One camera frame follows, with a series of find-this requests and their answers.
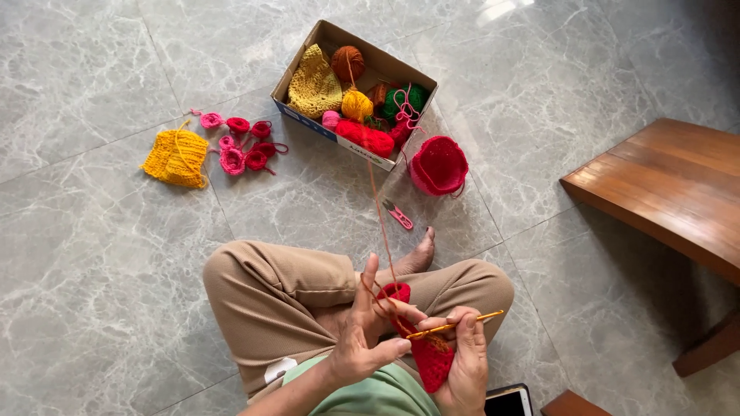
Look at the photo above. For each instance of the person's right hand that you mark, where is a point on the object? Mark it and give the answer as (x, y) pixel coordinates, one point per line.
(471, 370)

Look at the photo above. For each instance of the person's left hand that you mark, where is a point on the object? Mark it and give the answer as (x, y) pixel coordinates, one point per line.
(361, 341)

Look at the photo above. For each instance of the red crocheted piece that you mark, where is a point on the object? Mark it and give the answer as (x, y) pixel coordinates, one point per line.
(433, 361)

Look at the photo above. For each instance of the yellow crochet hook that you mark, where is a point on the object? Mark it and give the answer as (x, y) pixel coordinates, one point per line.
(483, 318)

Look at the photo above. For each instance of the rust orange yarn strand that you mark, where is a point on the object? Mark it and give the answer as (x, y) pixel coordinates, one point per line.
(378, 214)

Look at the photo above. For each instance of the white-edged smartphone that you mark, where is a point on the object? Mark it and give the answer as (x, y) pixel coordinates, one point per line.
(509, 401)

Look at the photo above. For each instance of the person's green shirt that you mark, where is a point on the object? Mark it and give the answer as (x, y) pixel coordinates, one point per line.
(370, 396)

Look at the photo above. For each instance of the white tag on trousers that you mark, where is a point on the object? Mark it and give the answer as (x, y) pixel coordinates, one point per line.
(280, 370)

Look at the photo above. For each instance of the person's beige trousers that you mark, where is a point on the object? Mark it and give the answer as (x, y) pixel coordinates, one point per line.
(271, 300)

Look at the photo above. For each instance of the person's bare foot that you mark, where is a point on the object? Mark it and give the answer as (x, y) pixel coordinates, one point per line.
(417, 257)

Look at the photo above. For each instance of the wooden stool corner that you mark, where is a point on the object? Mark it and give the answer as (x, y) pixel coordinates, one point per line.
(572, 405)

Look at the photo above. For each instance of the pink thread snips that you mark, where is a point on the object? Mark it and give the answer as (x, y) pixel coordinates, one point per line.
(400, 218)

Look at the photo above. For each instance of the red and pink crocheted cap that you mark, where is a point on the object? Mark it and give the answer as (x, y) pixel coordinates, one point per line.
(439, 166)

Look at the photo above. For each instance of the red yarn skein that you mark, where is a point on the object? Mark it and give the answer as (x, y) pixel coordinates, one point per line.
(365, 137)

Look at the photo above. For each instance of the small red yarn ball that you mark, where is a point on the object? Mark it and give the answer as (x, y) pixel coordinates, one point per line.
(400, 134)

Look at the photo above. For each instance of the group of crocheted yarn flowers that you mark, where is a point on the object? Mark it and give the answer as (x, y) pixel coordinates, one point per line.
(232, 162)

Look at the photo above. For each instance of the small pink yarn ball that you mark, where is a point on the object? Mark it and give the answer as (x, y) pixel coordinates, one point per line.
(330, 119)

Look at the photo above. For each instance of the yellow yarn ball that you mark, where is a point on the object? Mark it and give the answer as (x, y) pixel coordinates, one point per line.
(357, 105)

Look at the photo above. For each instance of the tangled pink yarn strand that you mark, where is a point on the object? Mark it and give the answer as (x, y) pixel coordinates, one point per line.
(404, 108)

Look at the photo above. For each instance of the small brown yarn ball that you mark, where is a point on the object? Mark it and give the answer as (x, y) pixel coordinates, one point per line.
(377, 94)

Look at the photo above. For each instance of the green yarn ball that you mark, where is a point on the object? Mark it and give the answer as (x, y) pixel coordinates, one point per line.
(417, 97)

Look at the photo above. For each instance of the mustard crocheted piece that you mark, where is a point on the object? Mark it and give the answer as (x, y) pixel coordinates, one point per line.
(315, 86)

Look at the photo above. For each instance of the yellow knitted piece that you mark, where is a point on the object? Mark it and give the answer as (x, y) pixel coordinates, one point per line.
(174, 157)

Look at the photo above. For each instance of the wooden bench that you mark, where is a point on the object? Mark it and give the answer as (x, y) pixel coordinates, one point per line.
(665, 185)

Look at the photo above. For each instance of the cardboard box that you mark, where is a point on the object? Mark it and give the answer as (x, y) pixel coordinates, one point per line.
(381, 66)

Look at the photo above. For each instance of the rust orange yarn ball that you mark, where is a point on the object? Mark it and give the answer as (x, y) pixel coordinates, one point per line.
(348, 63)

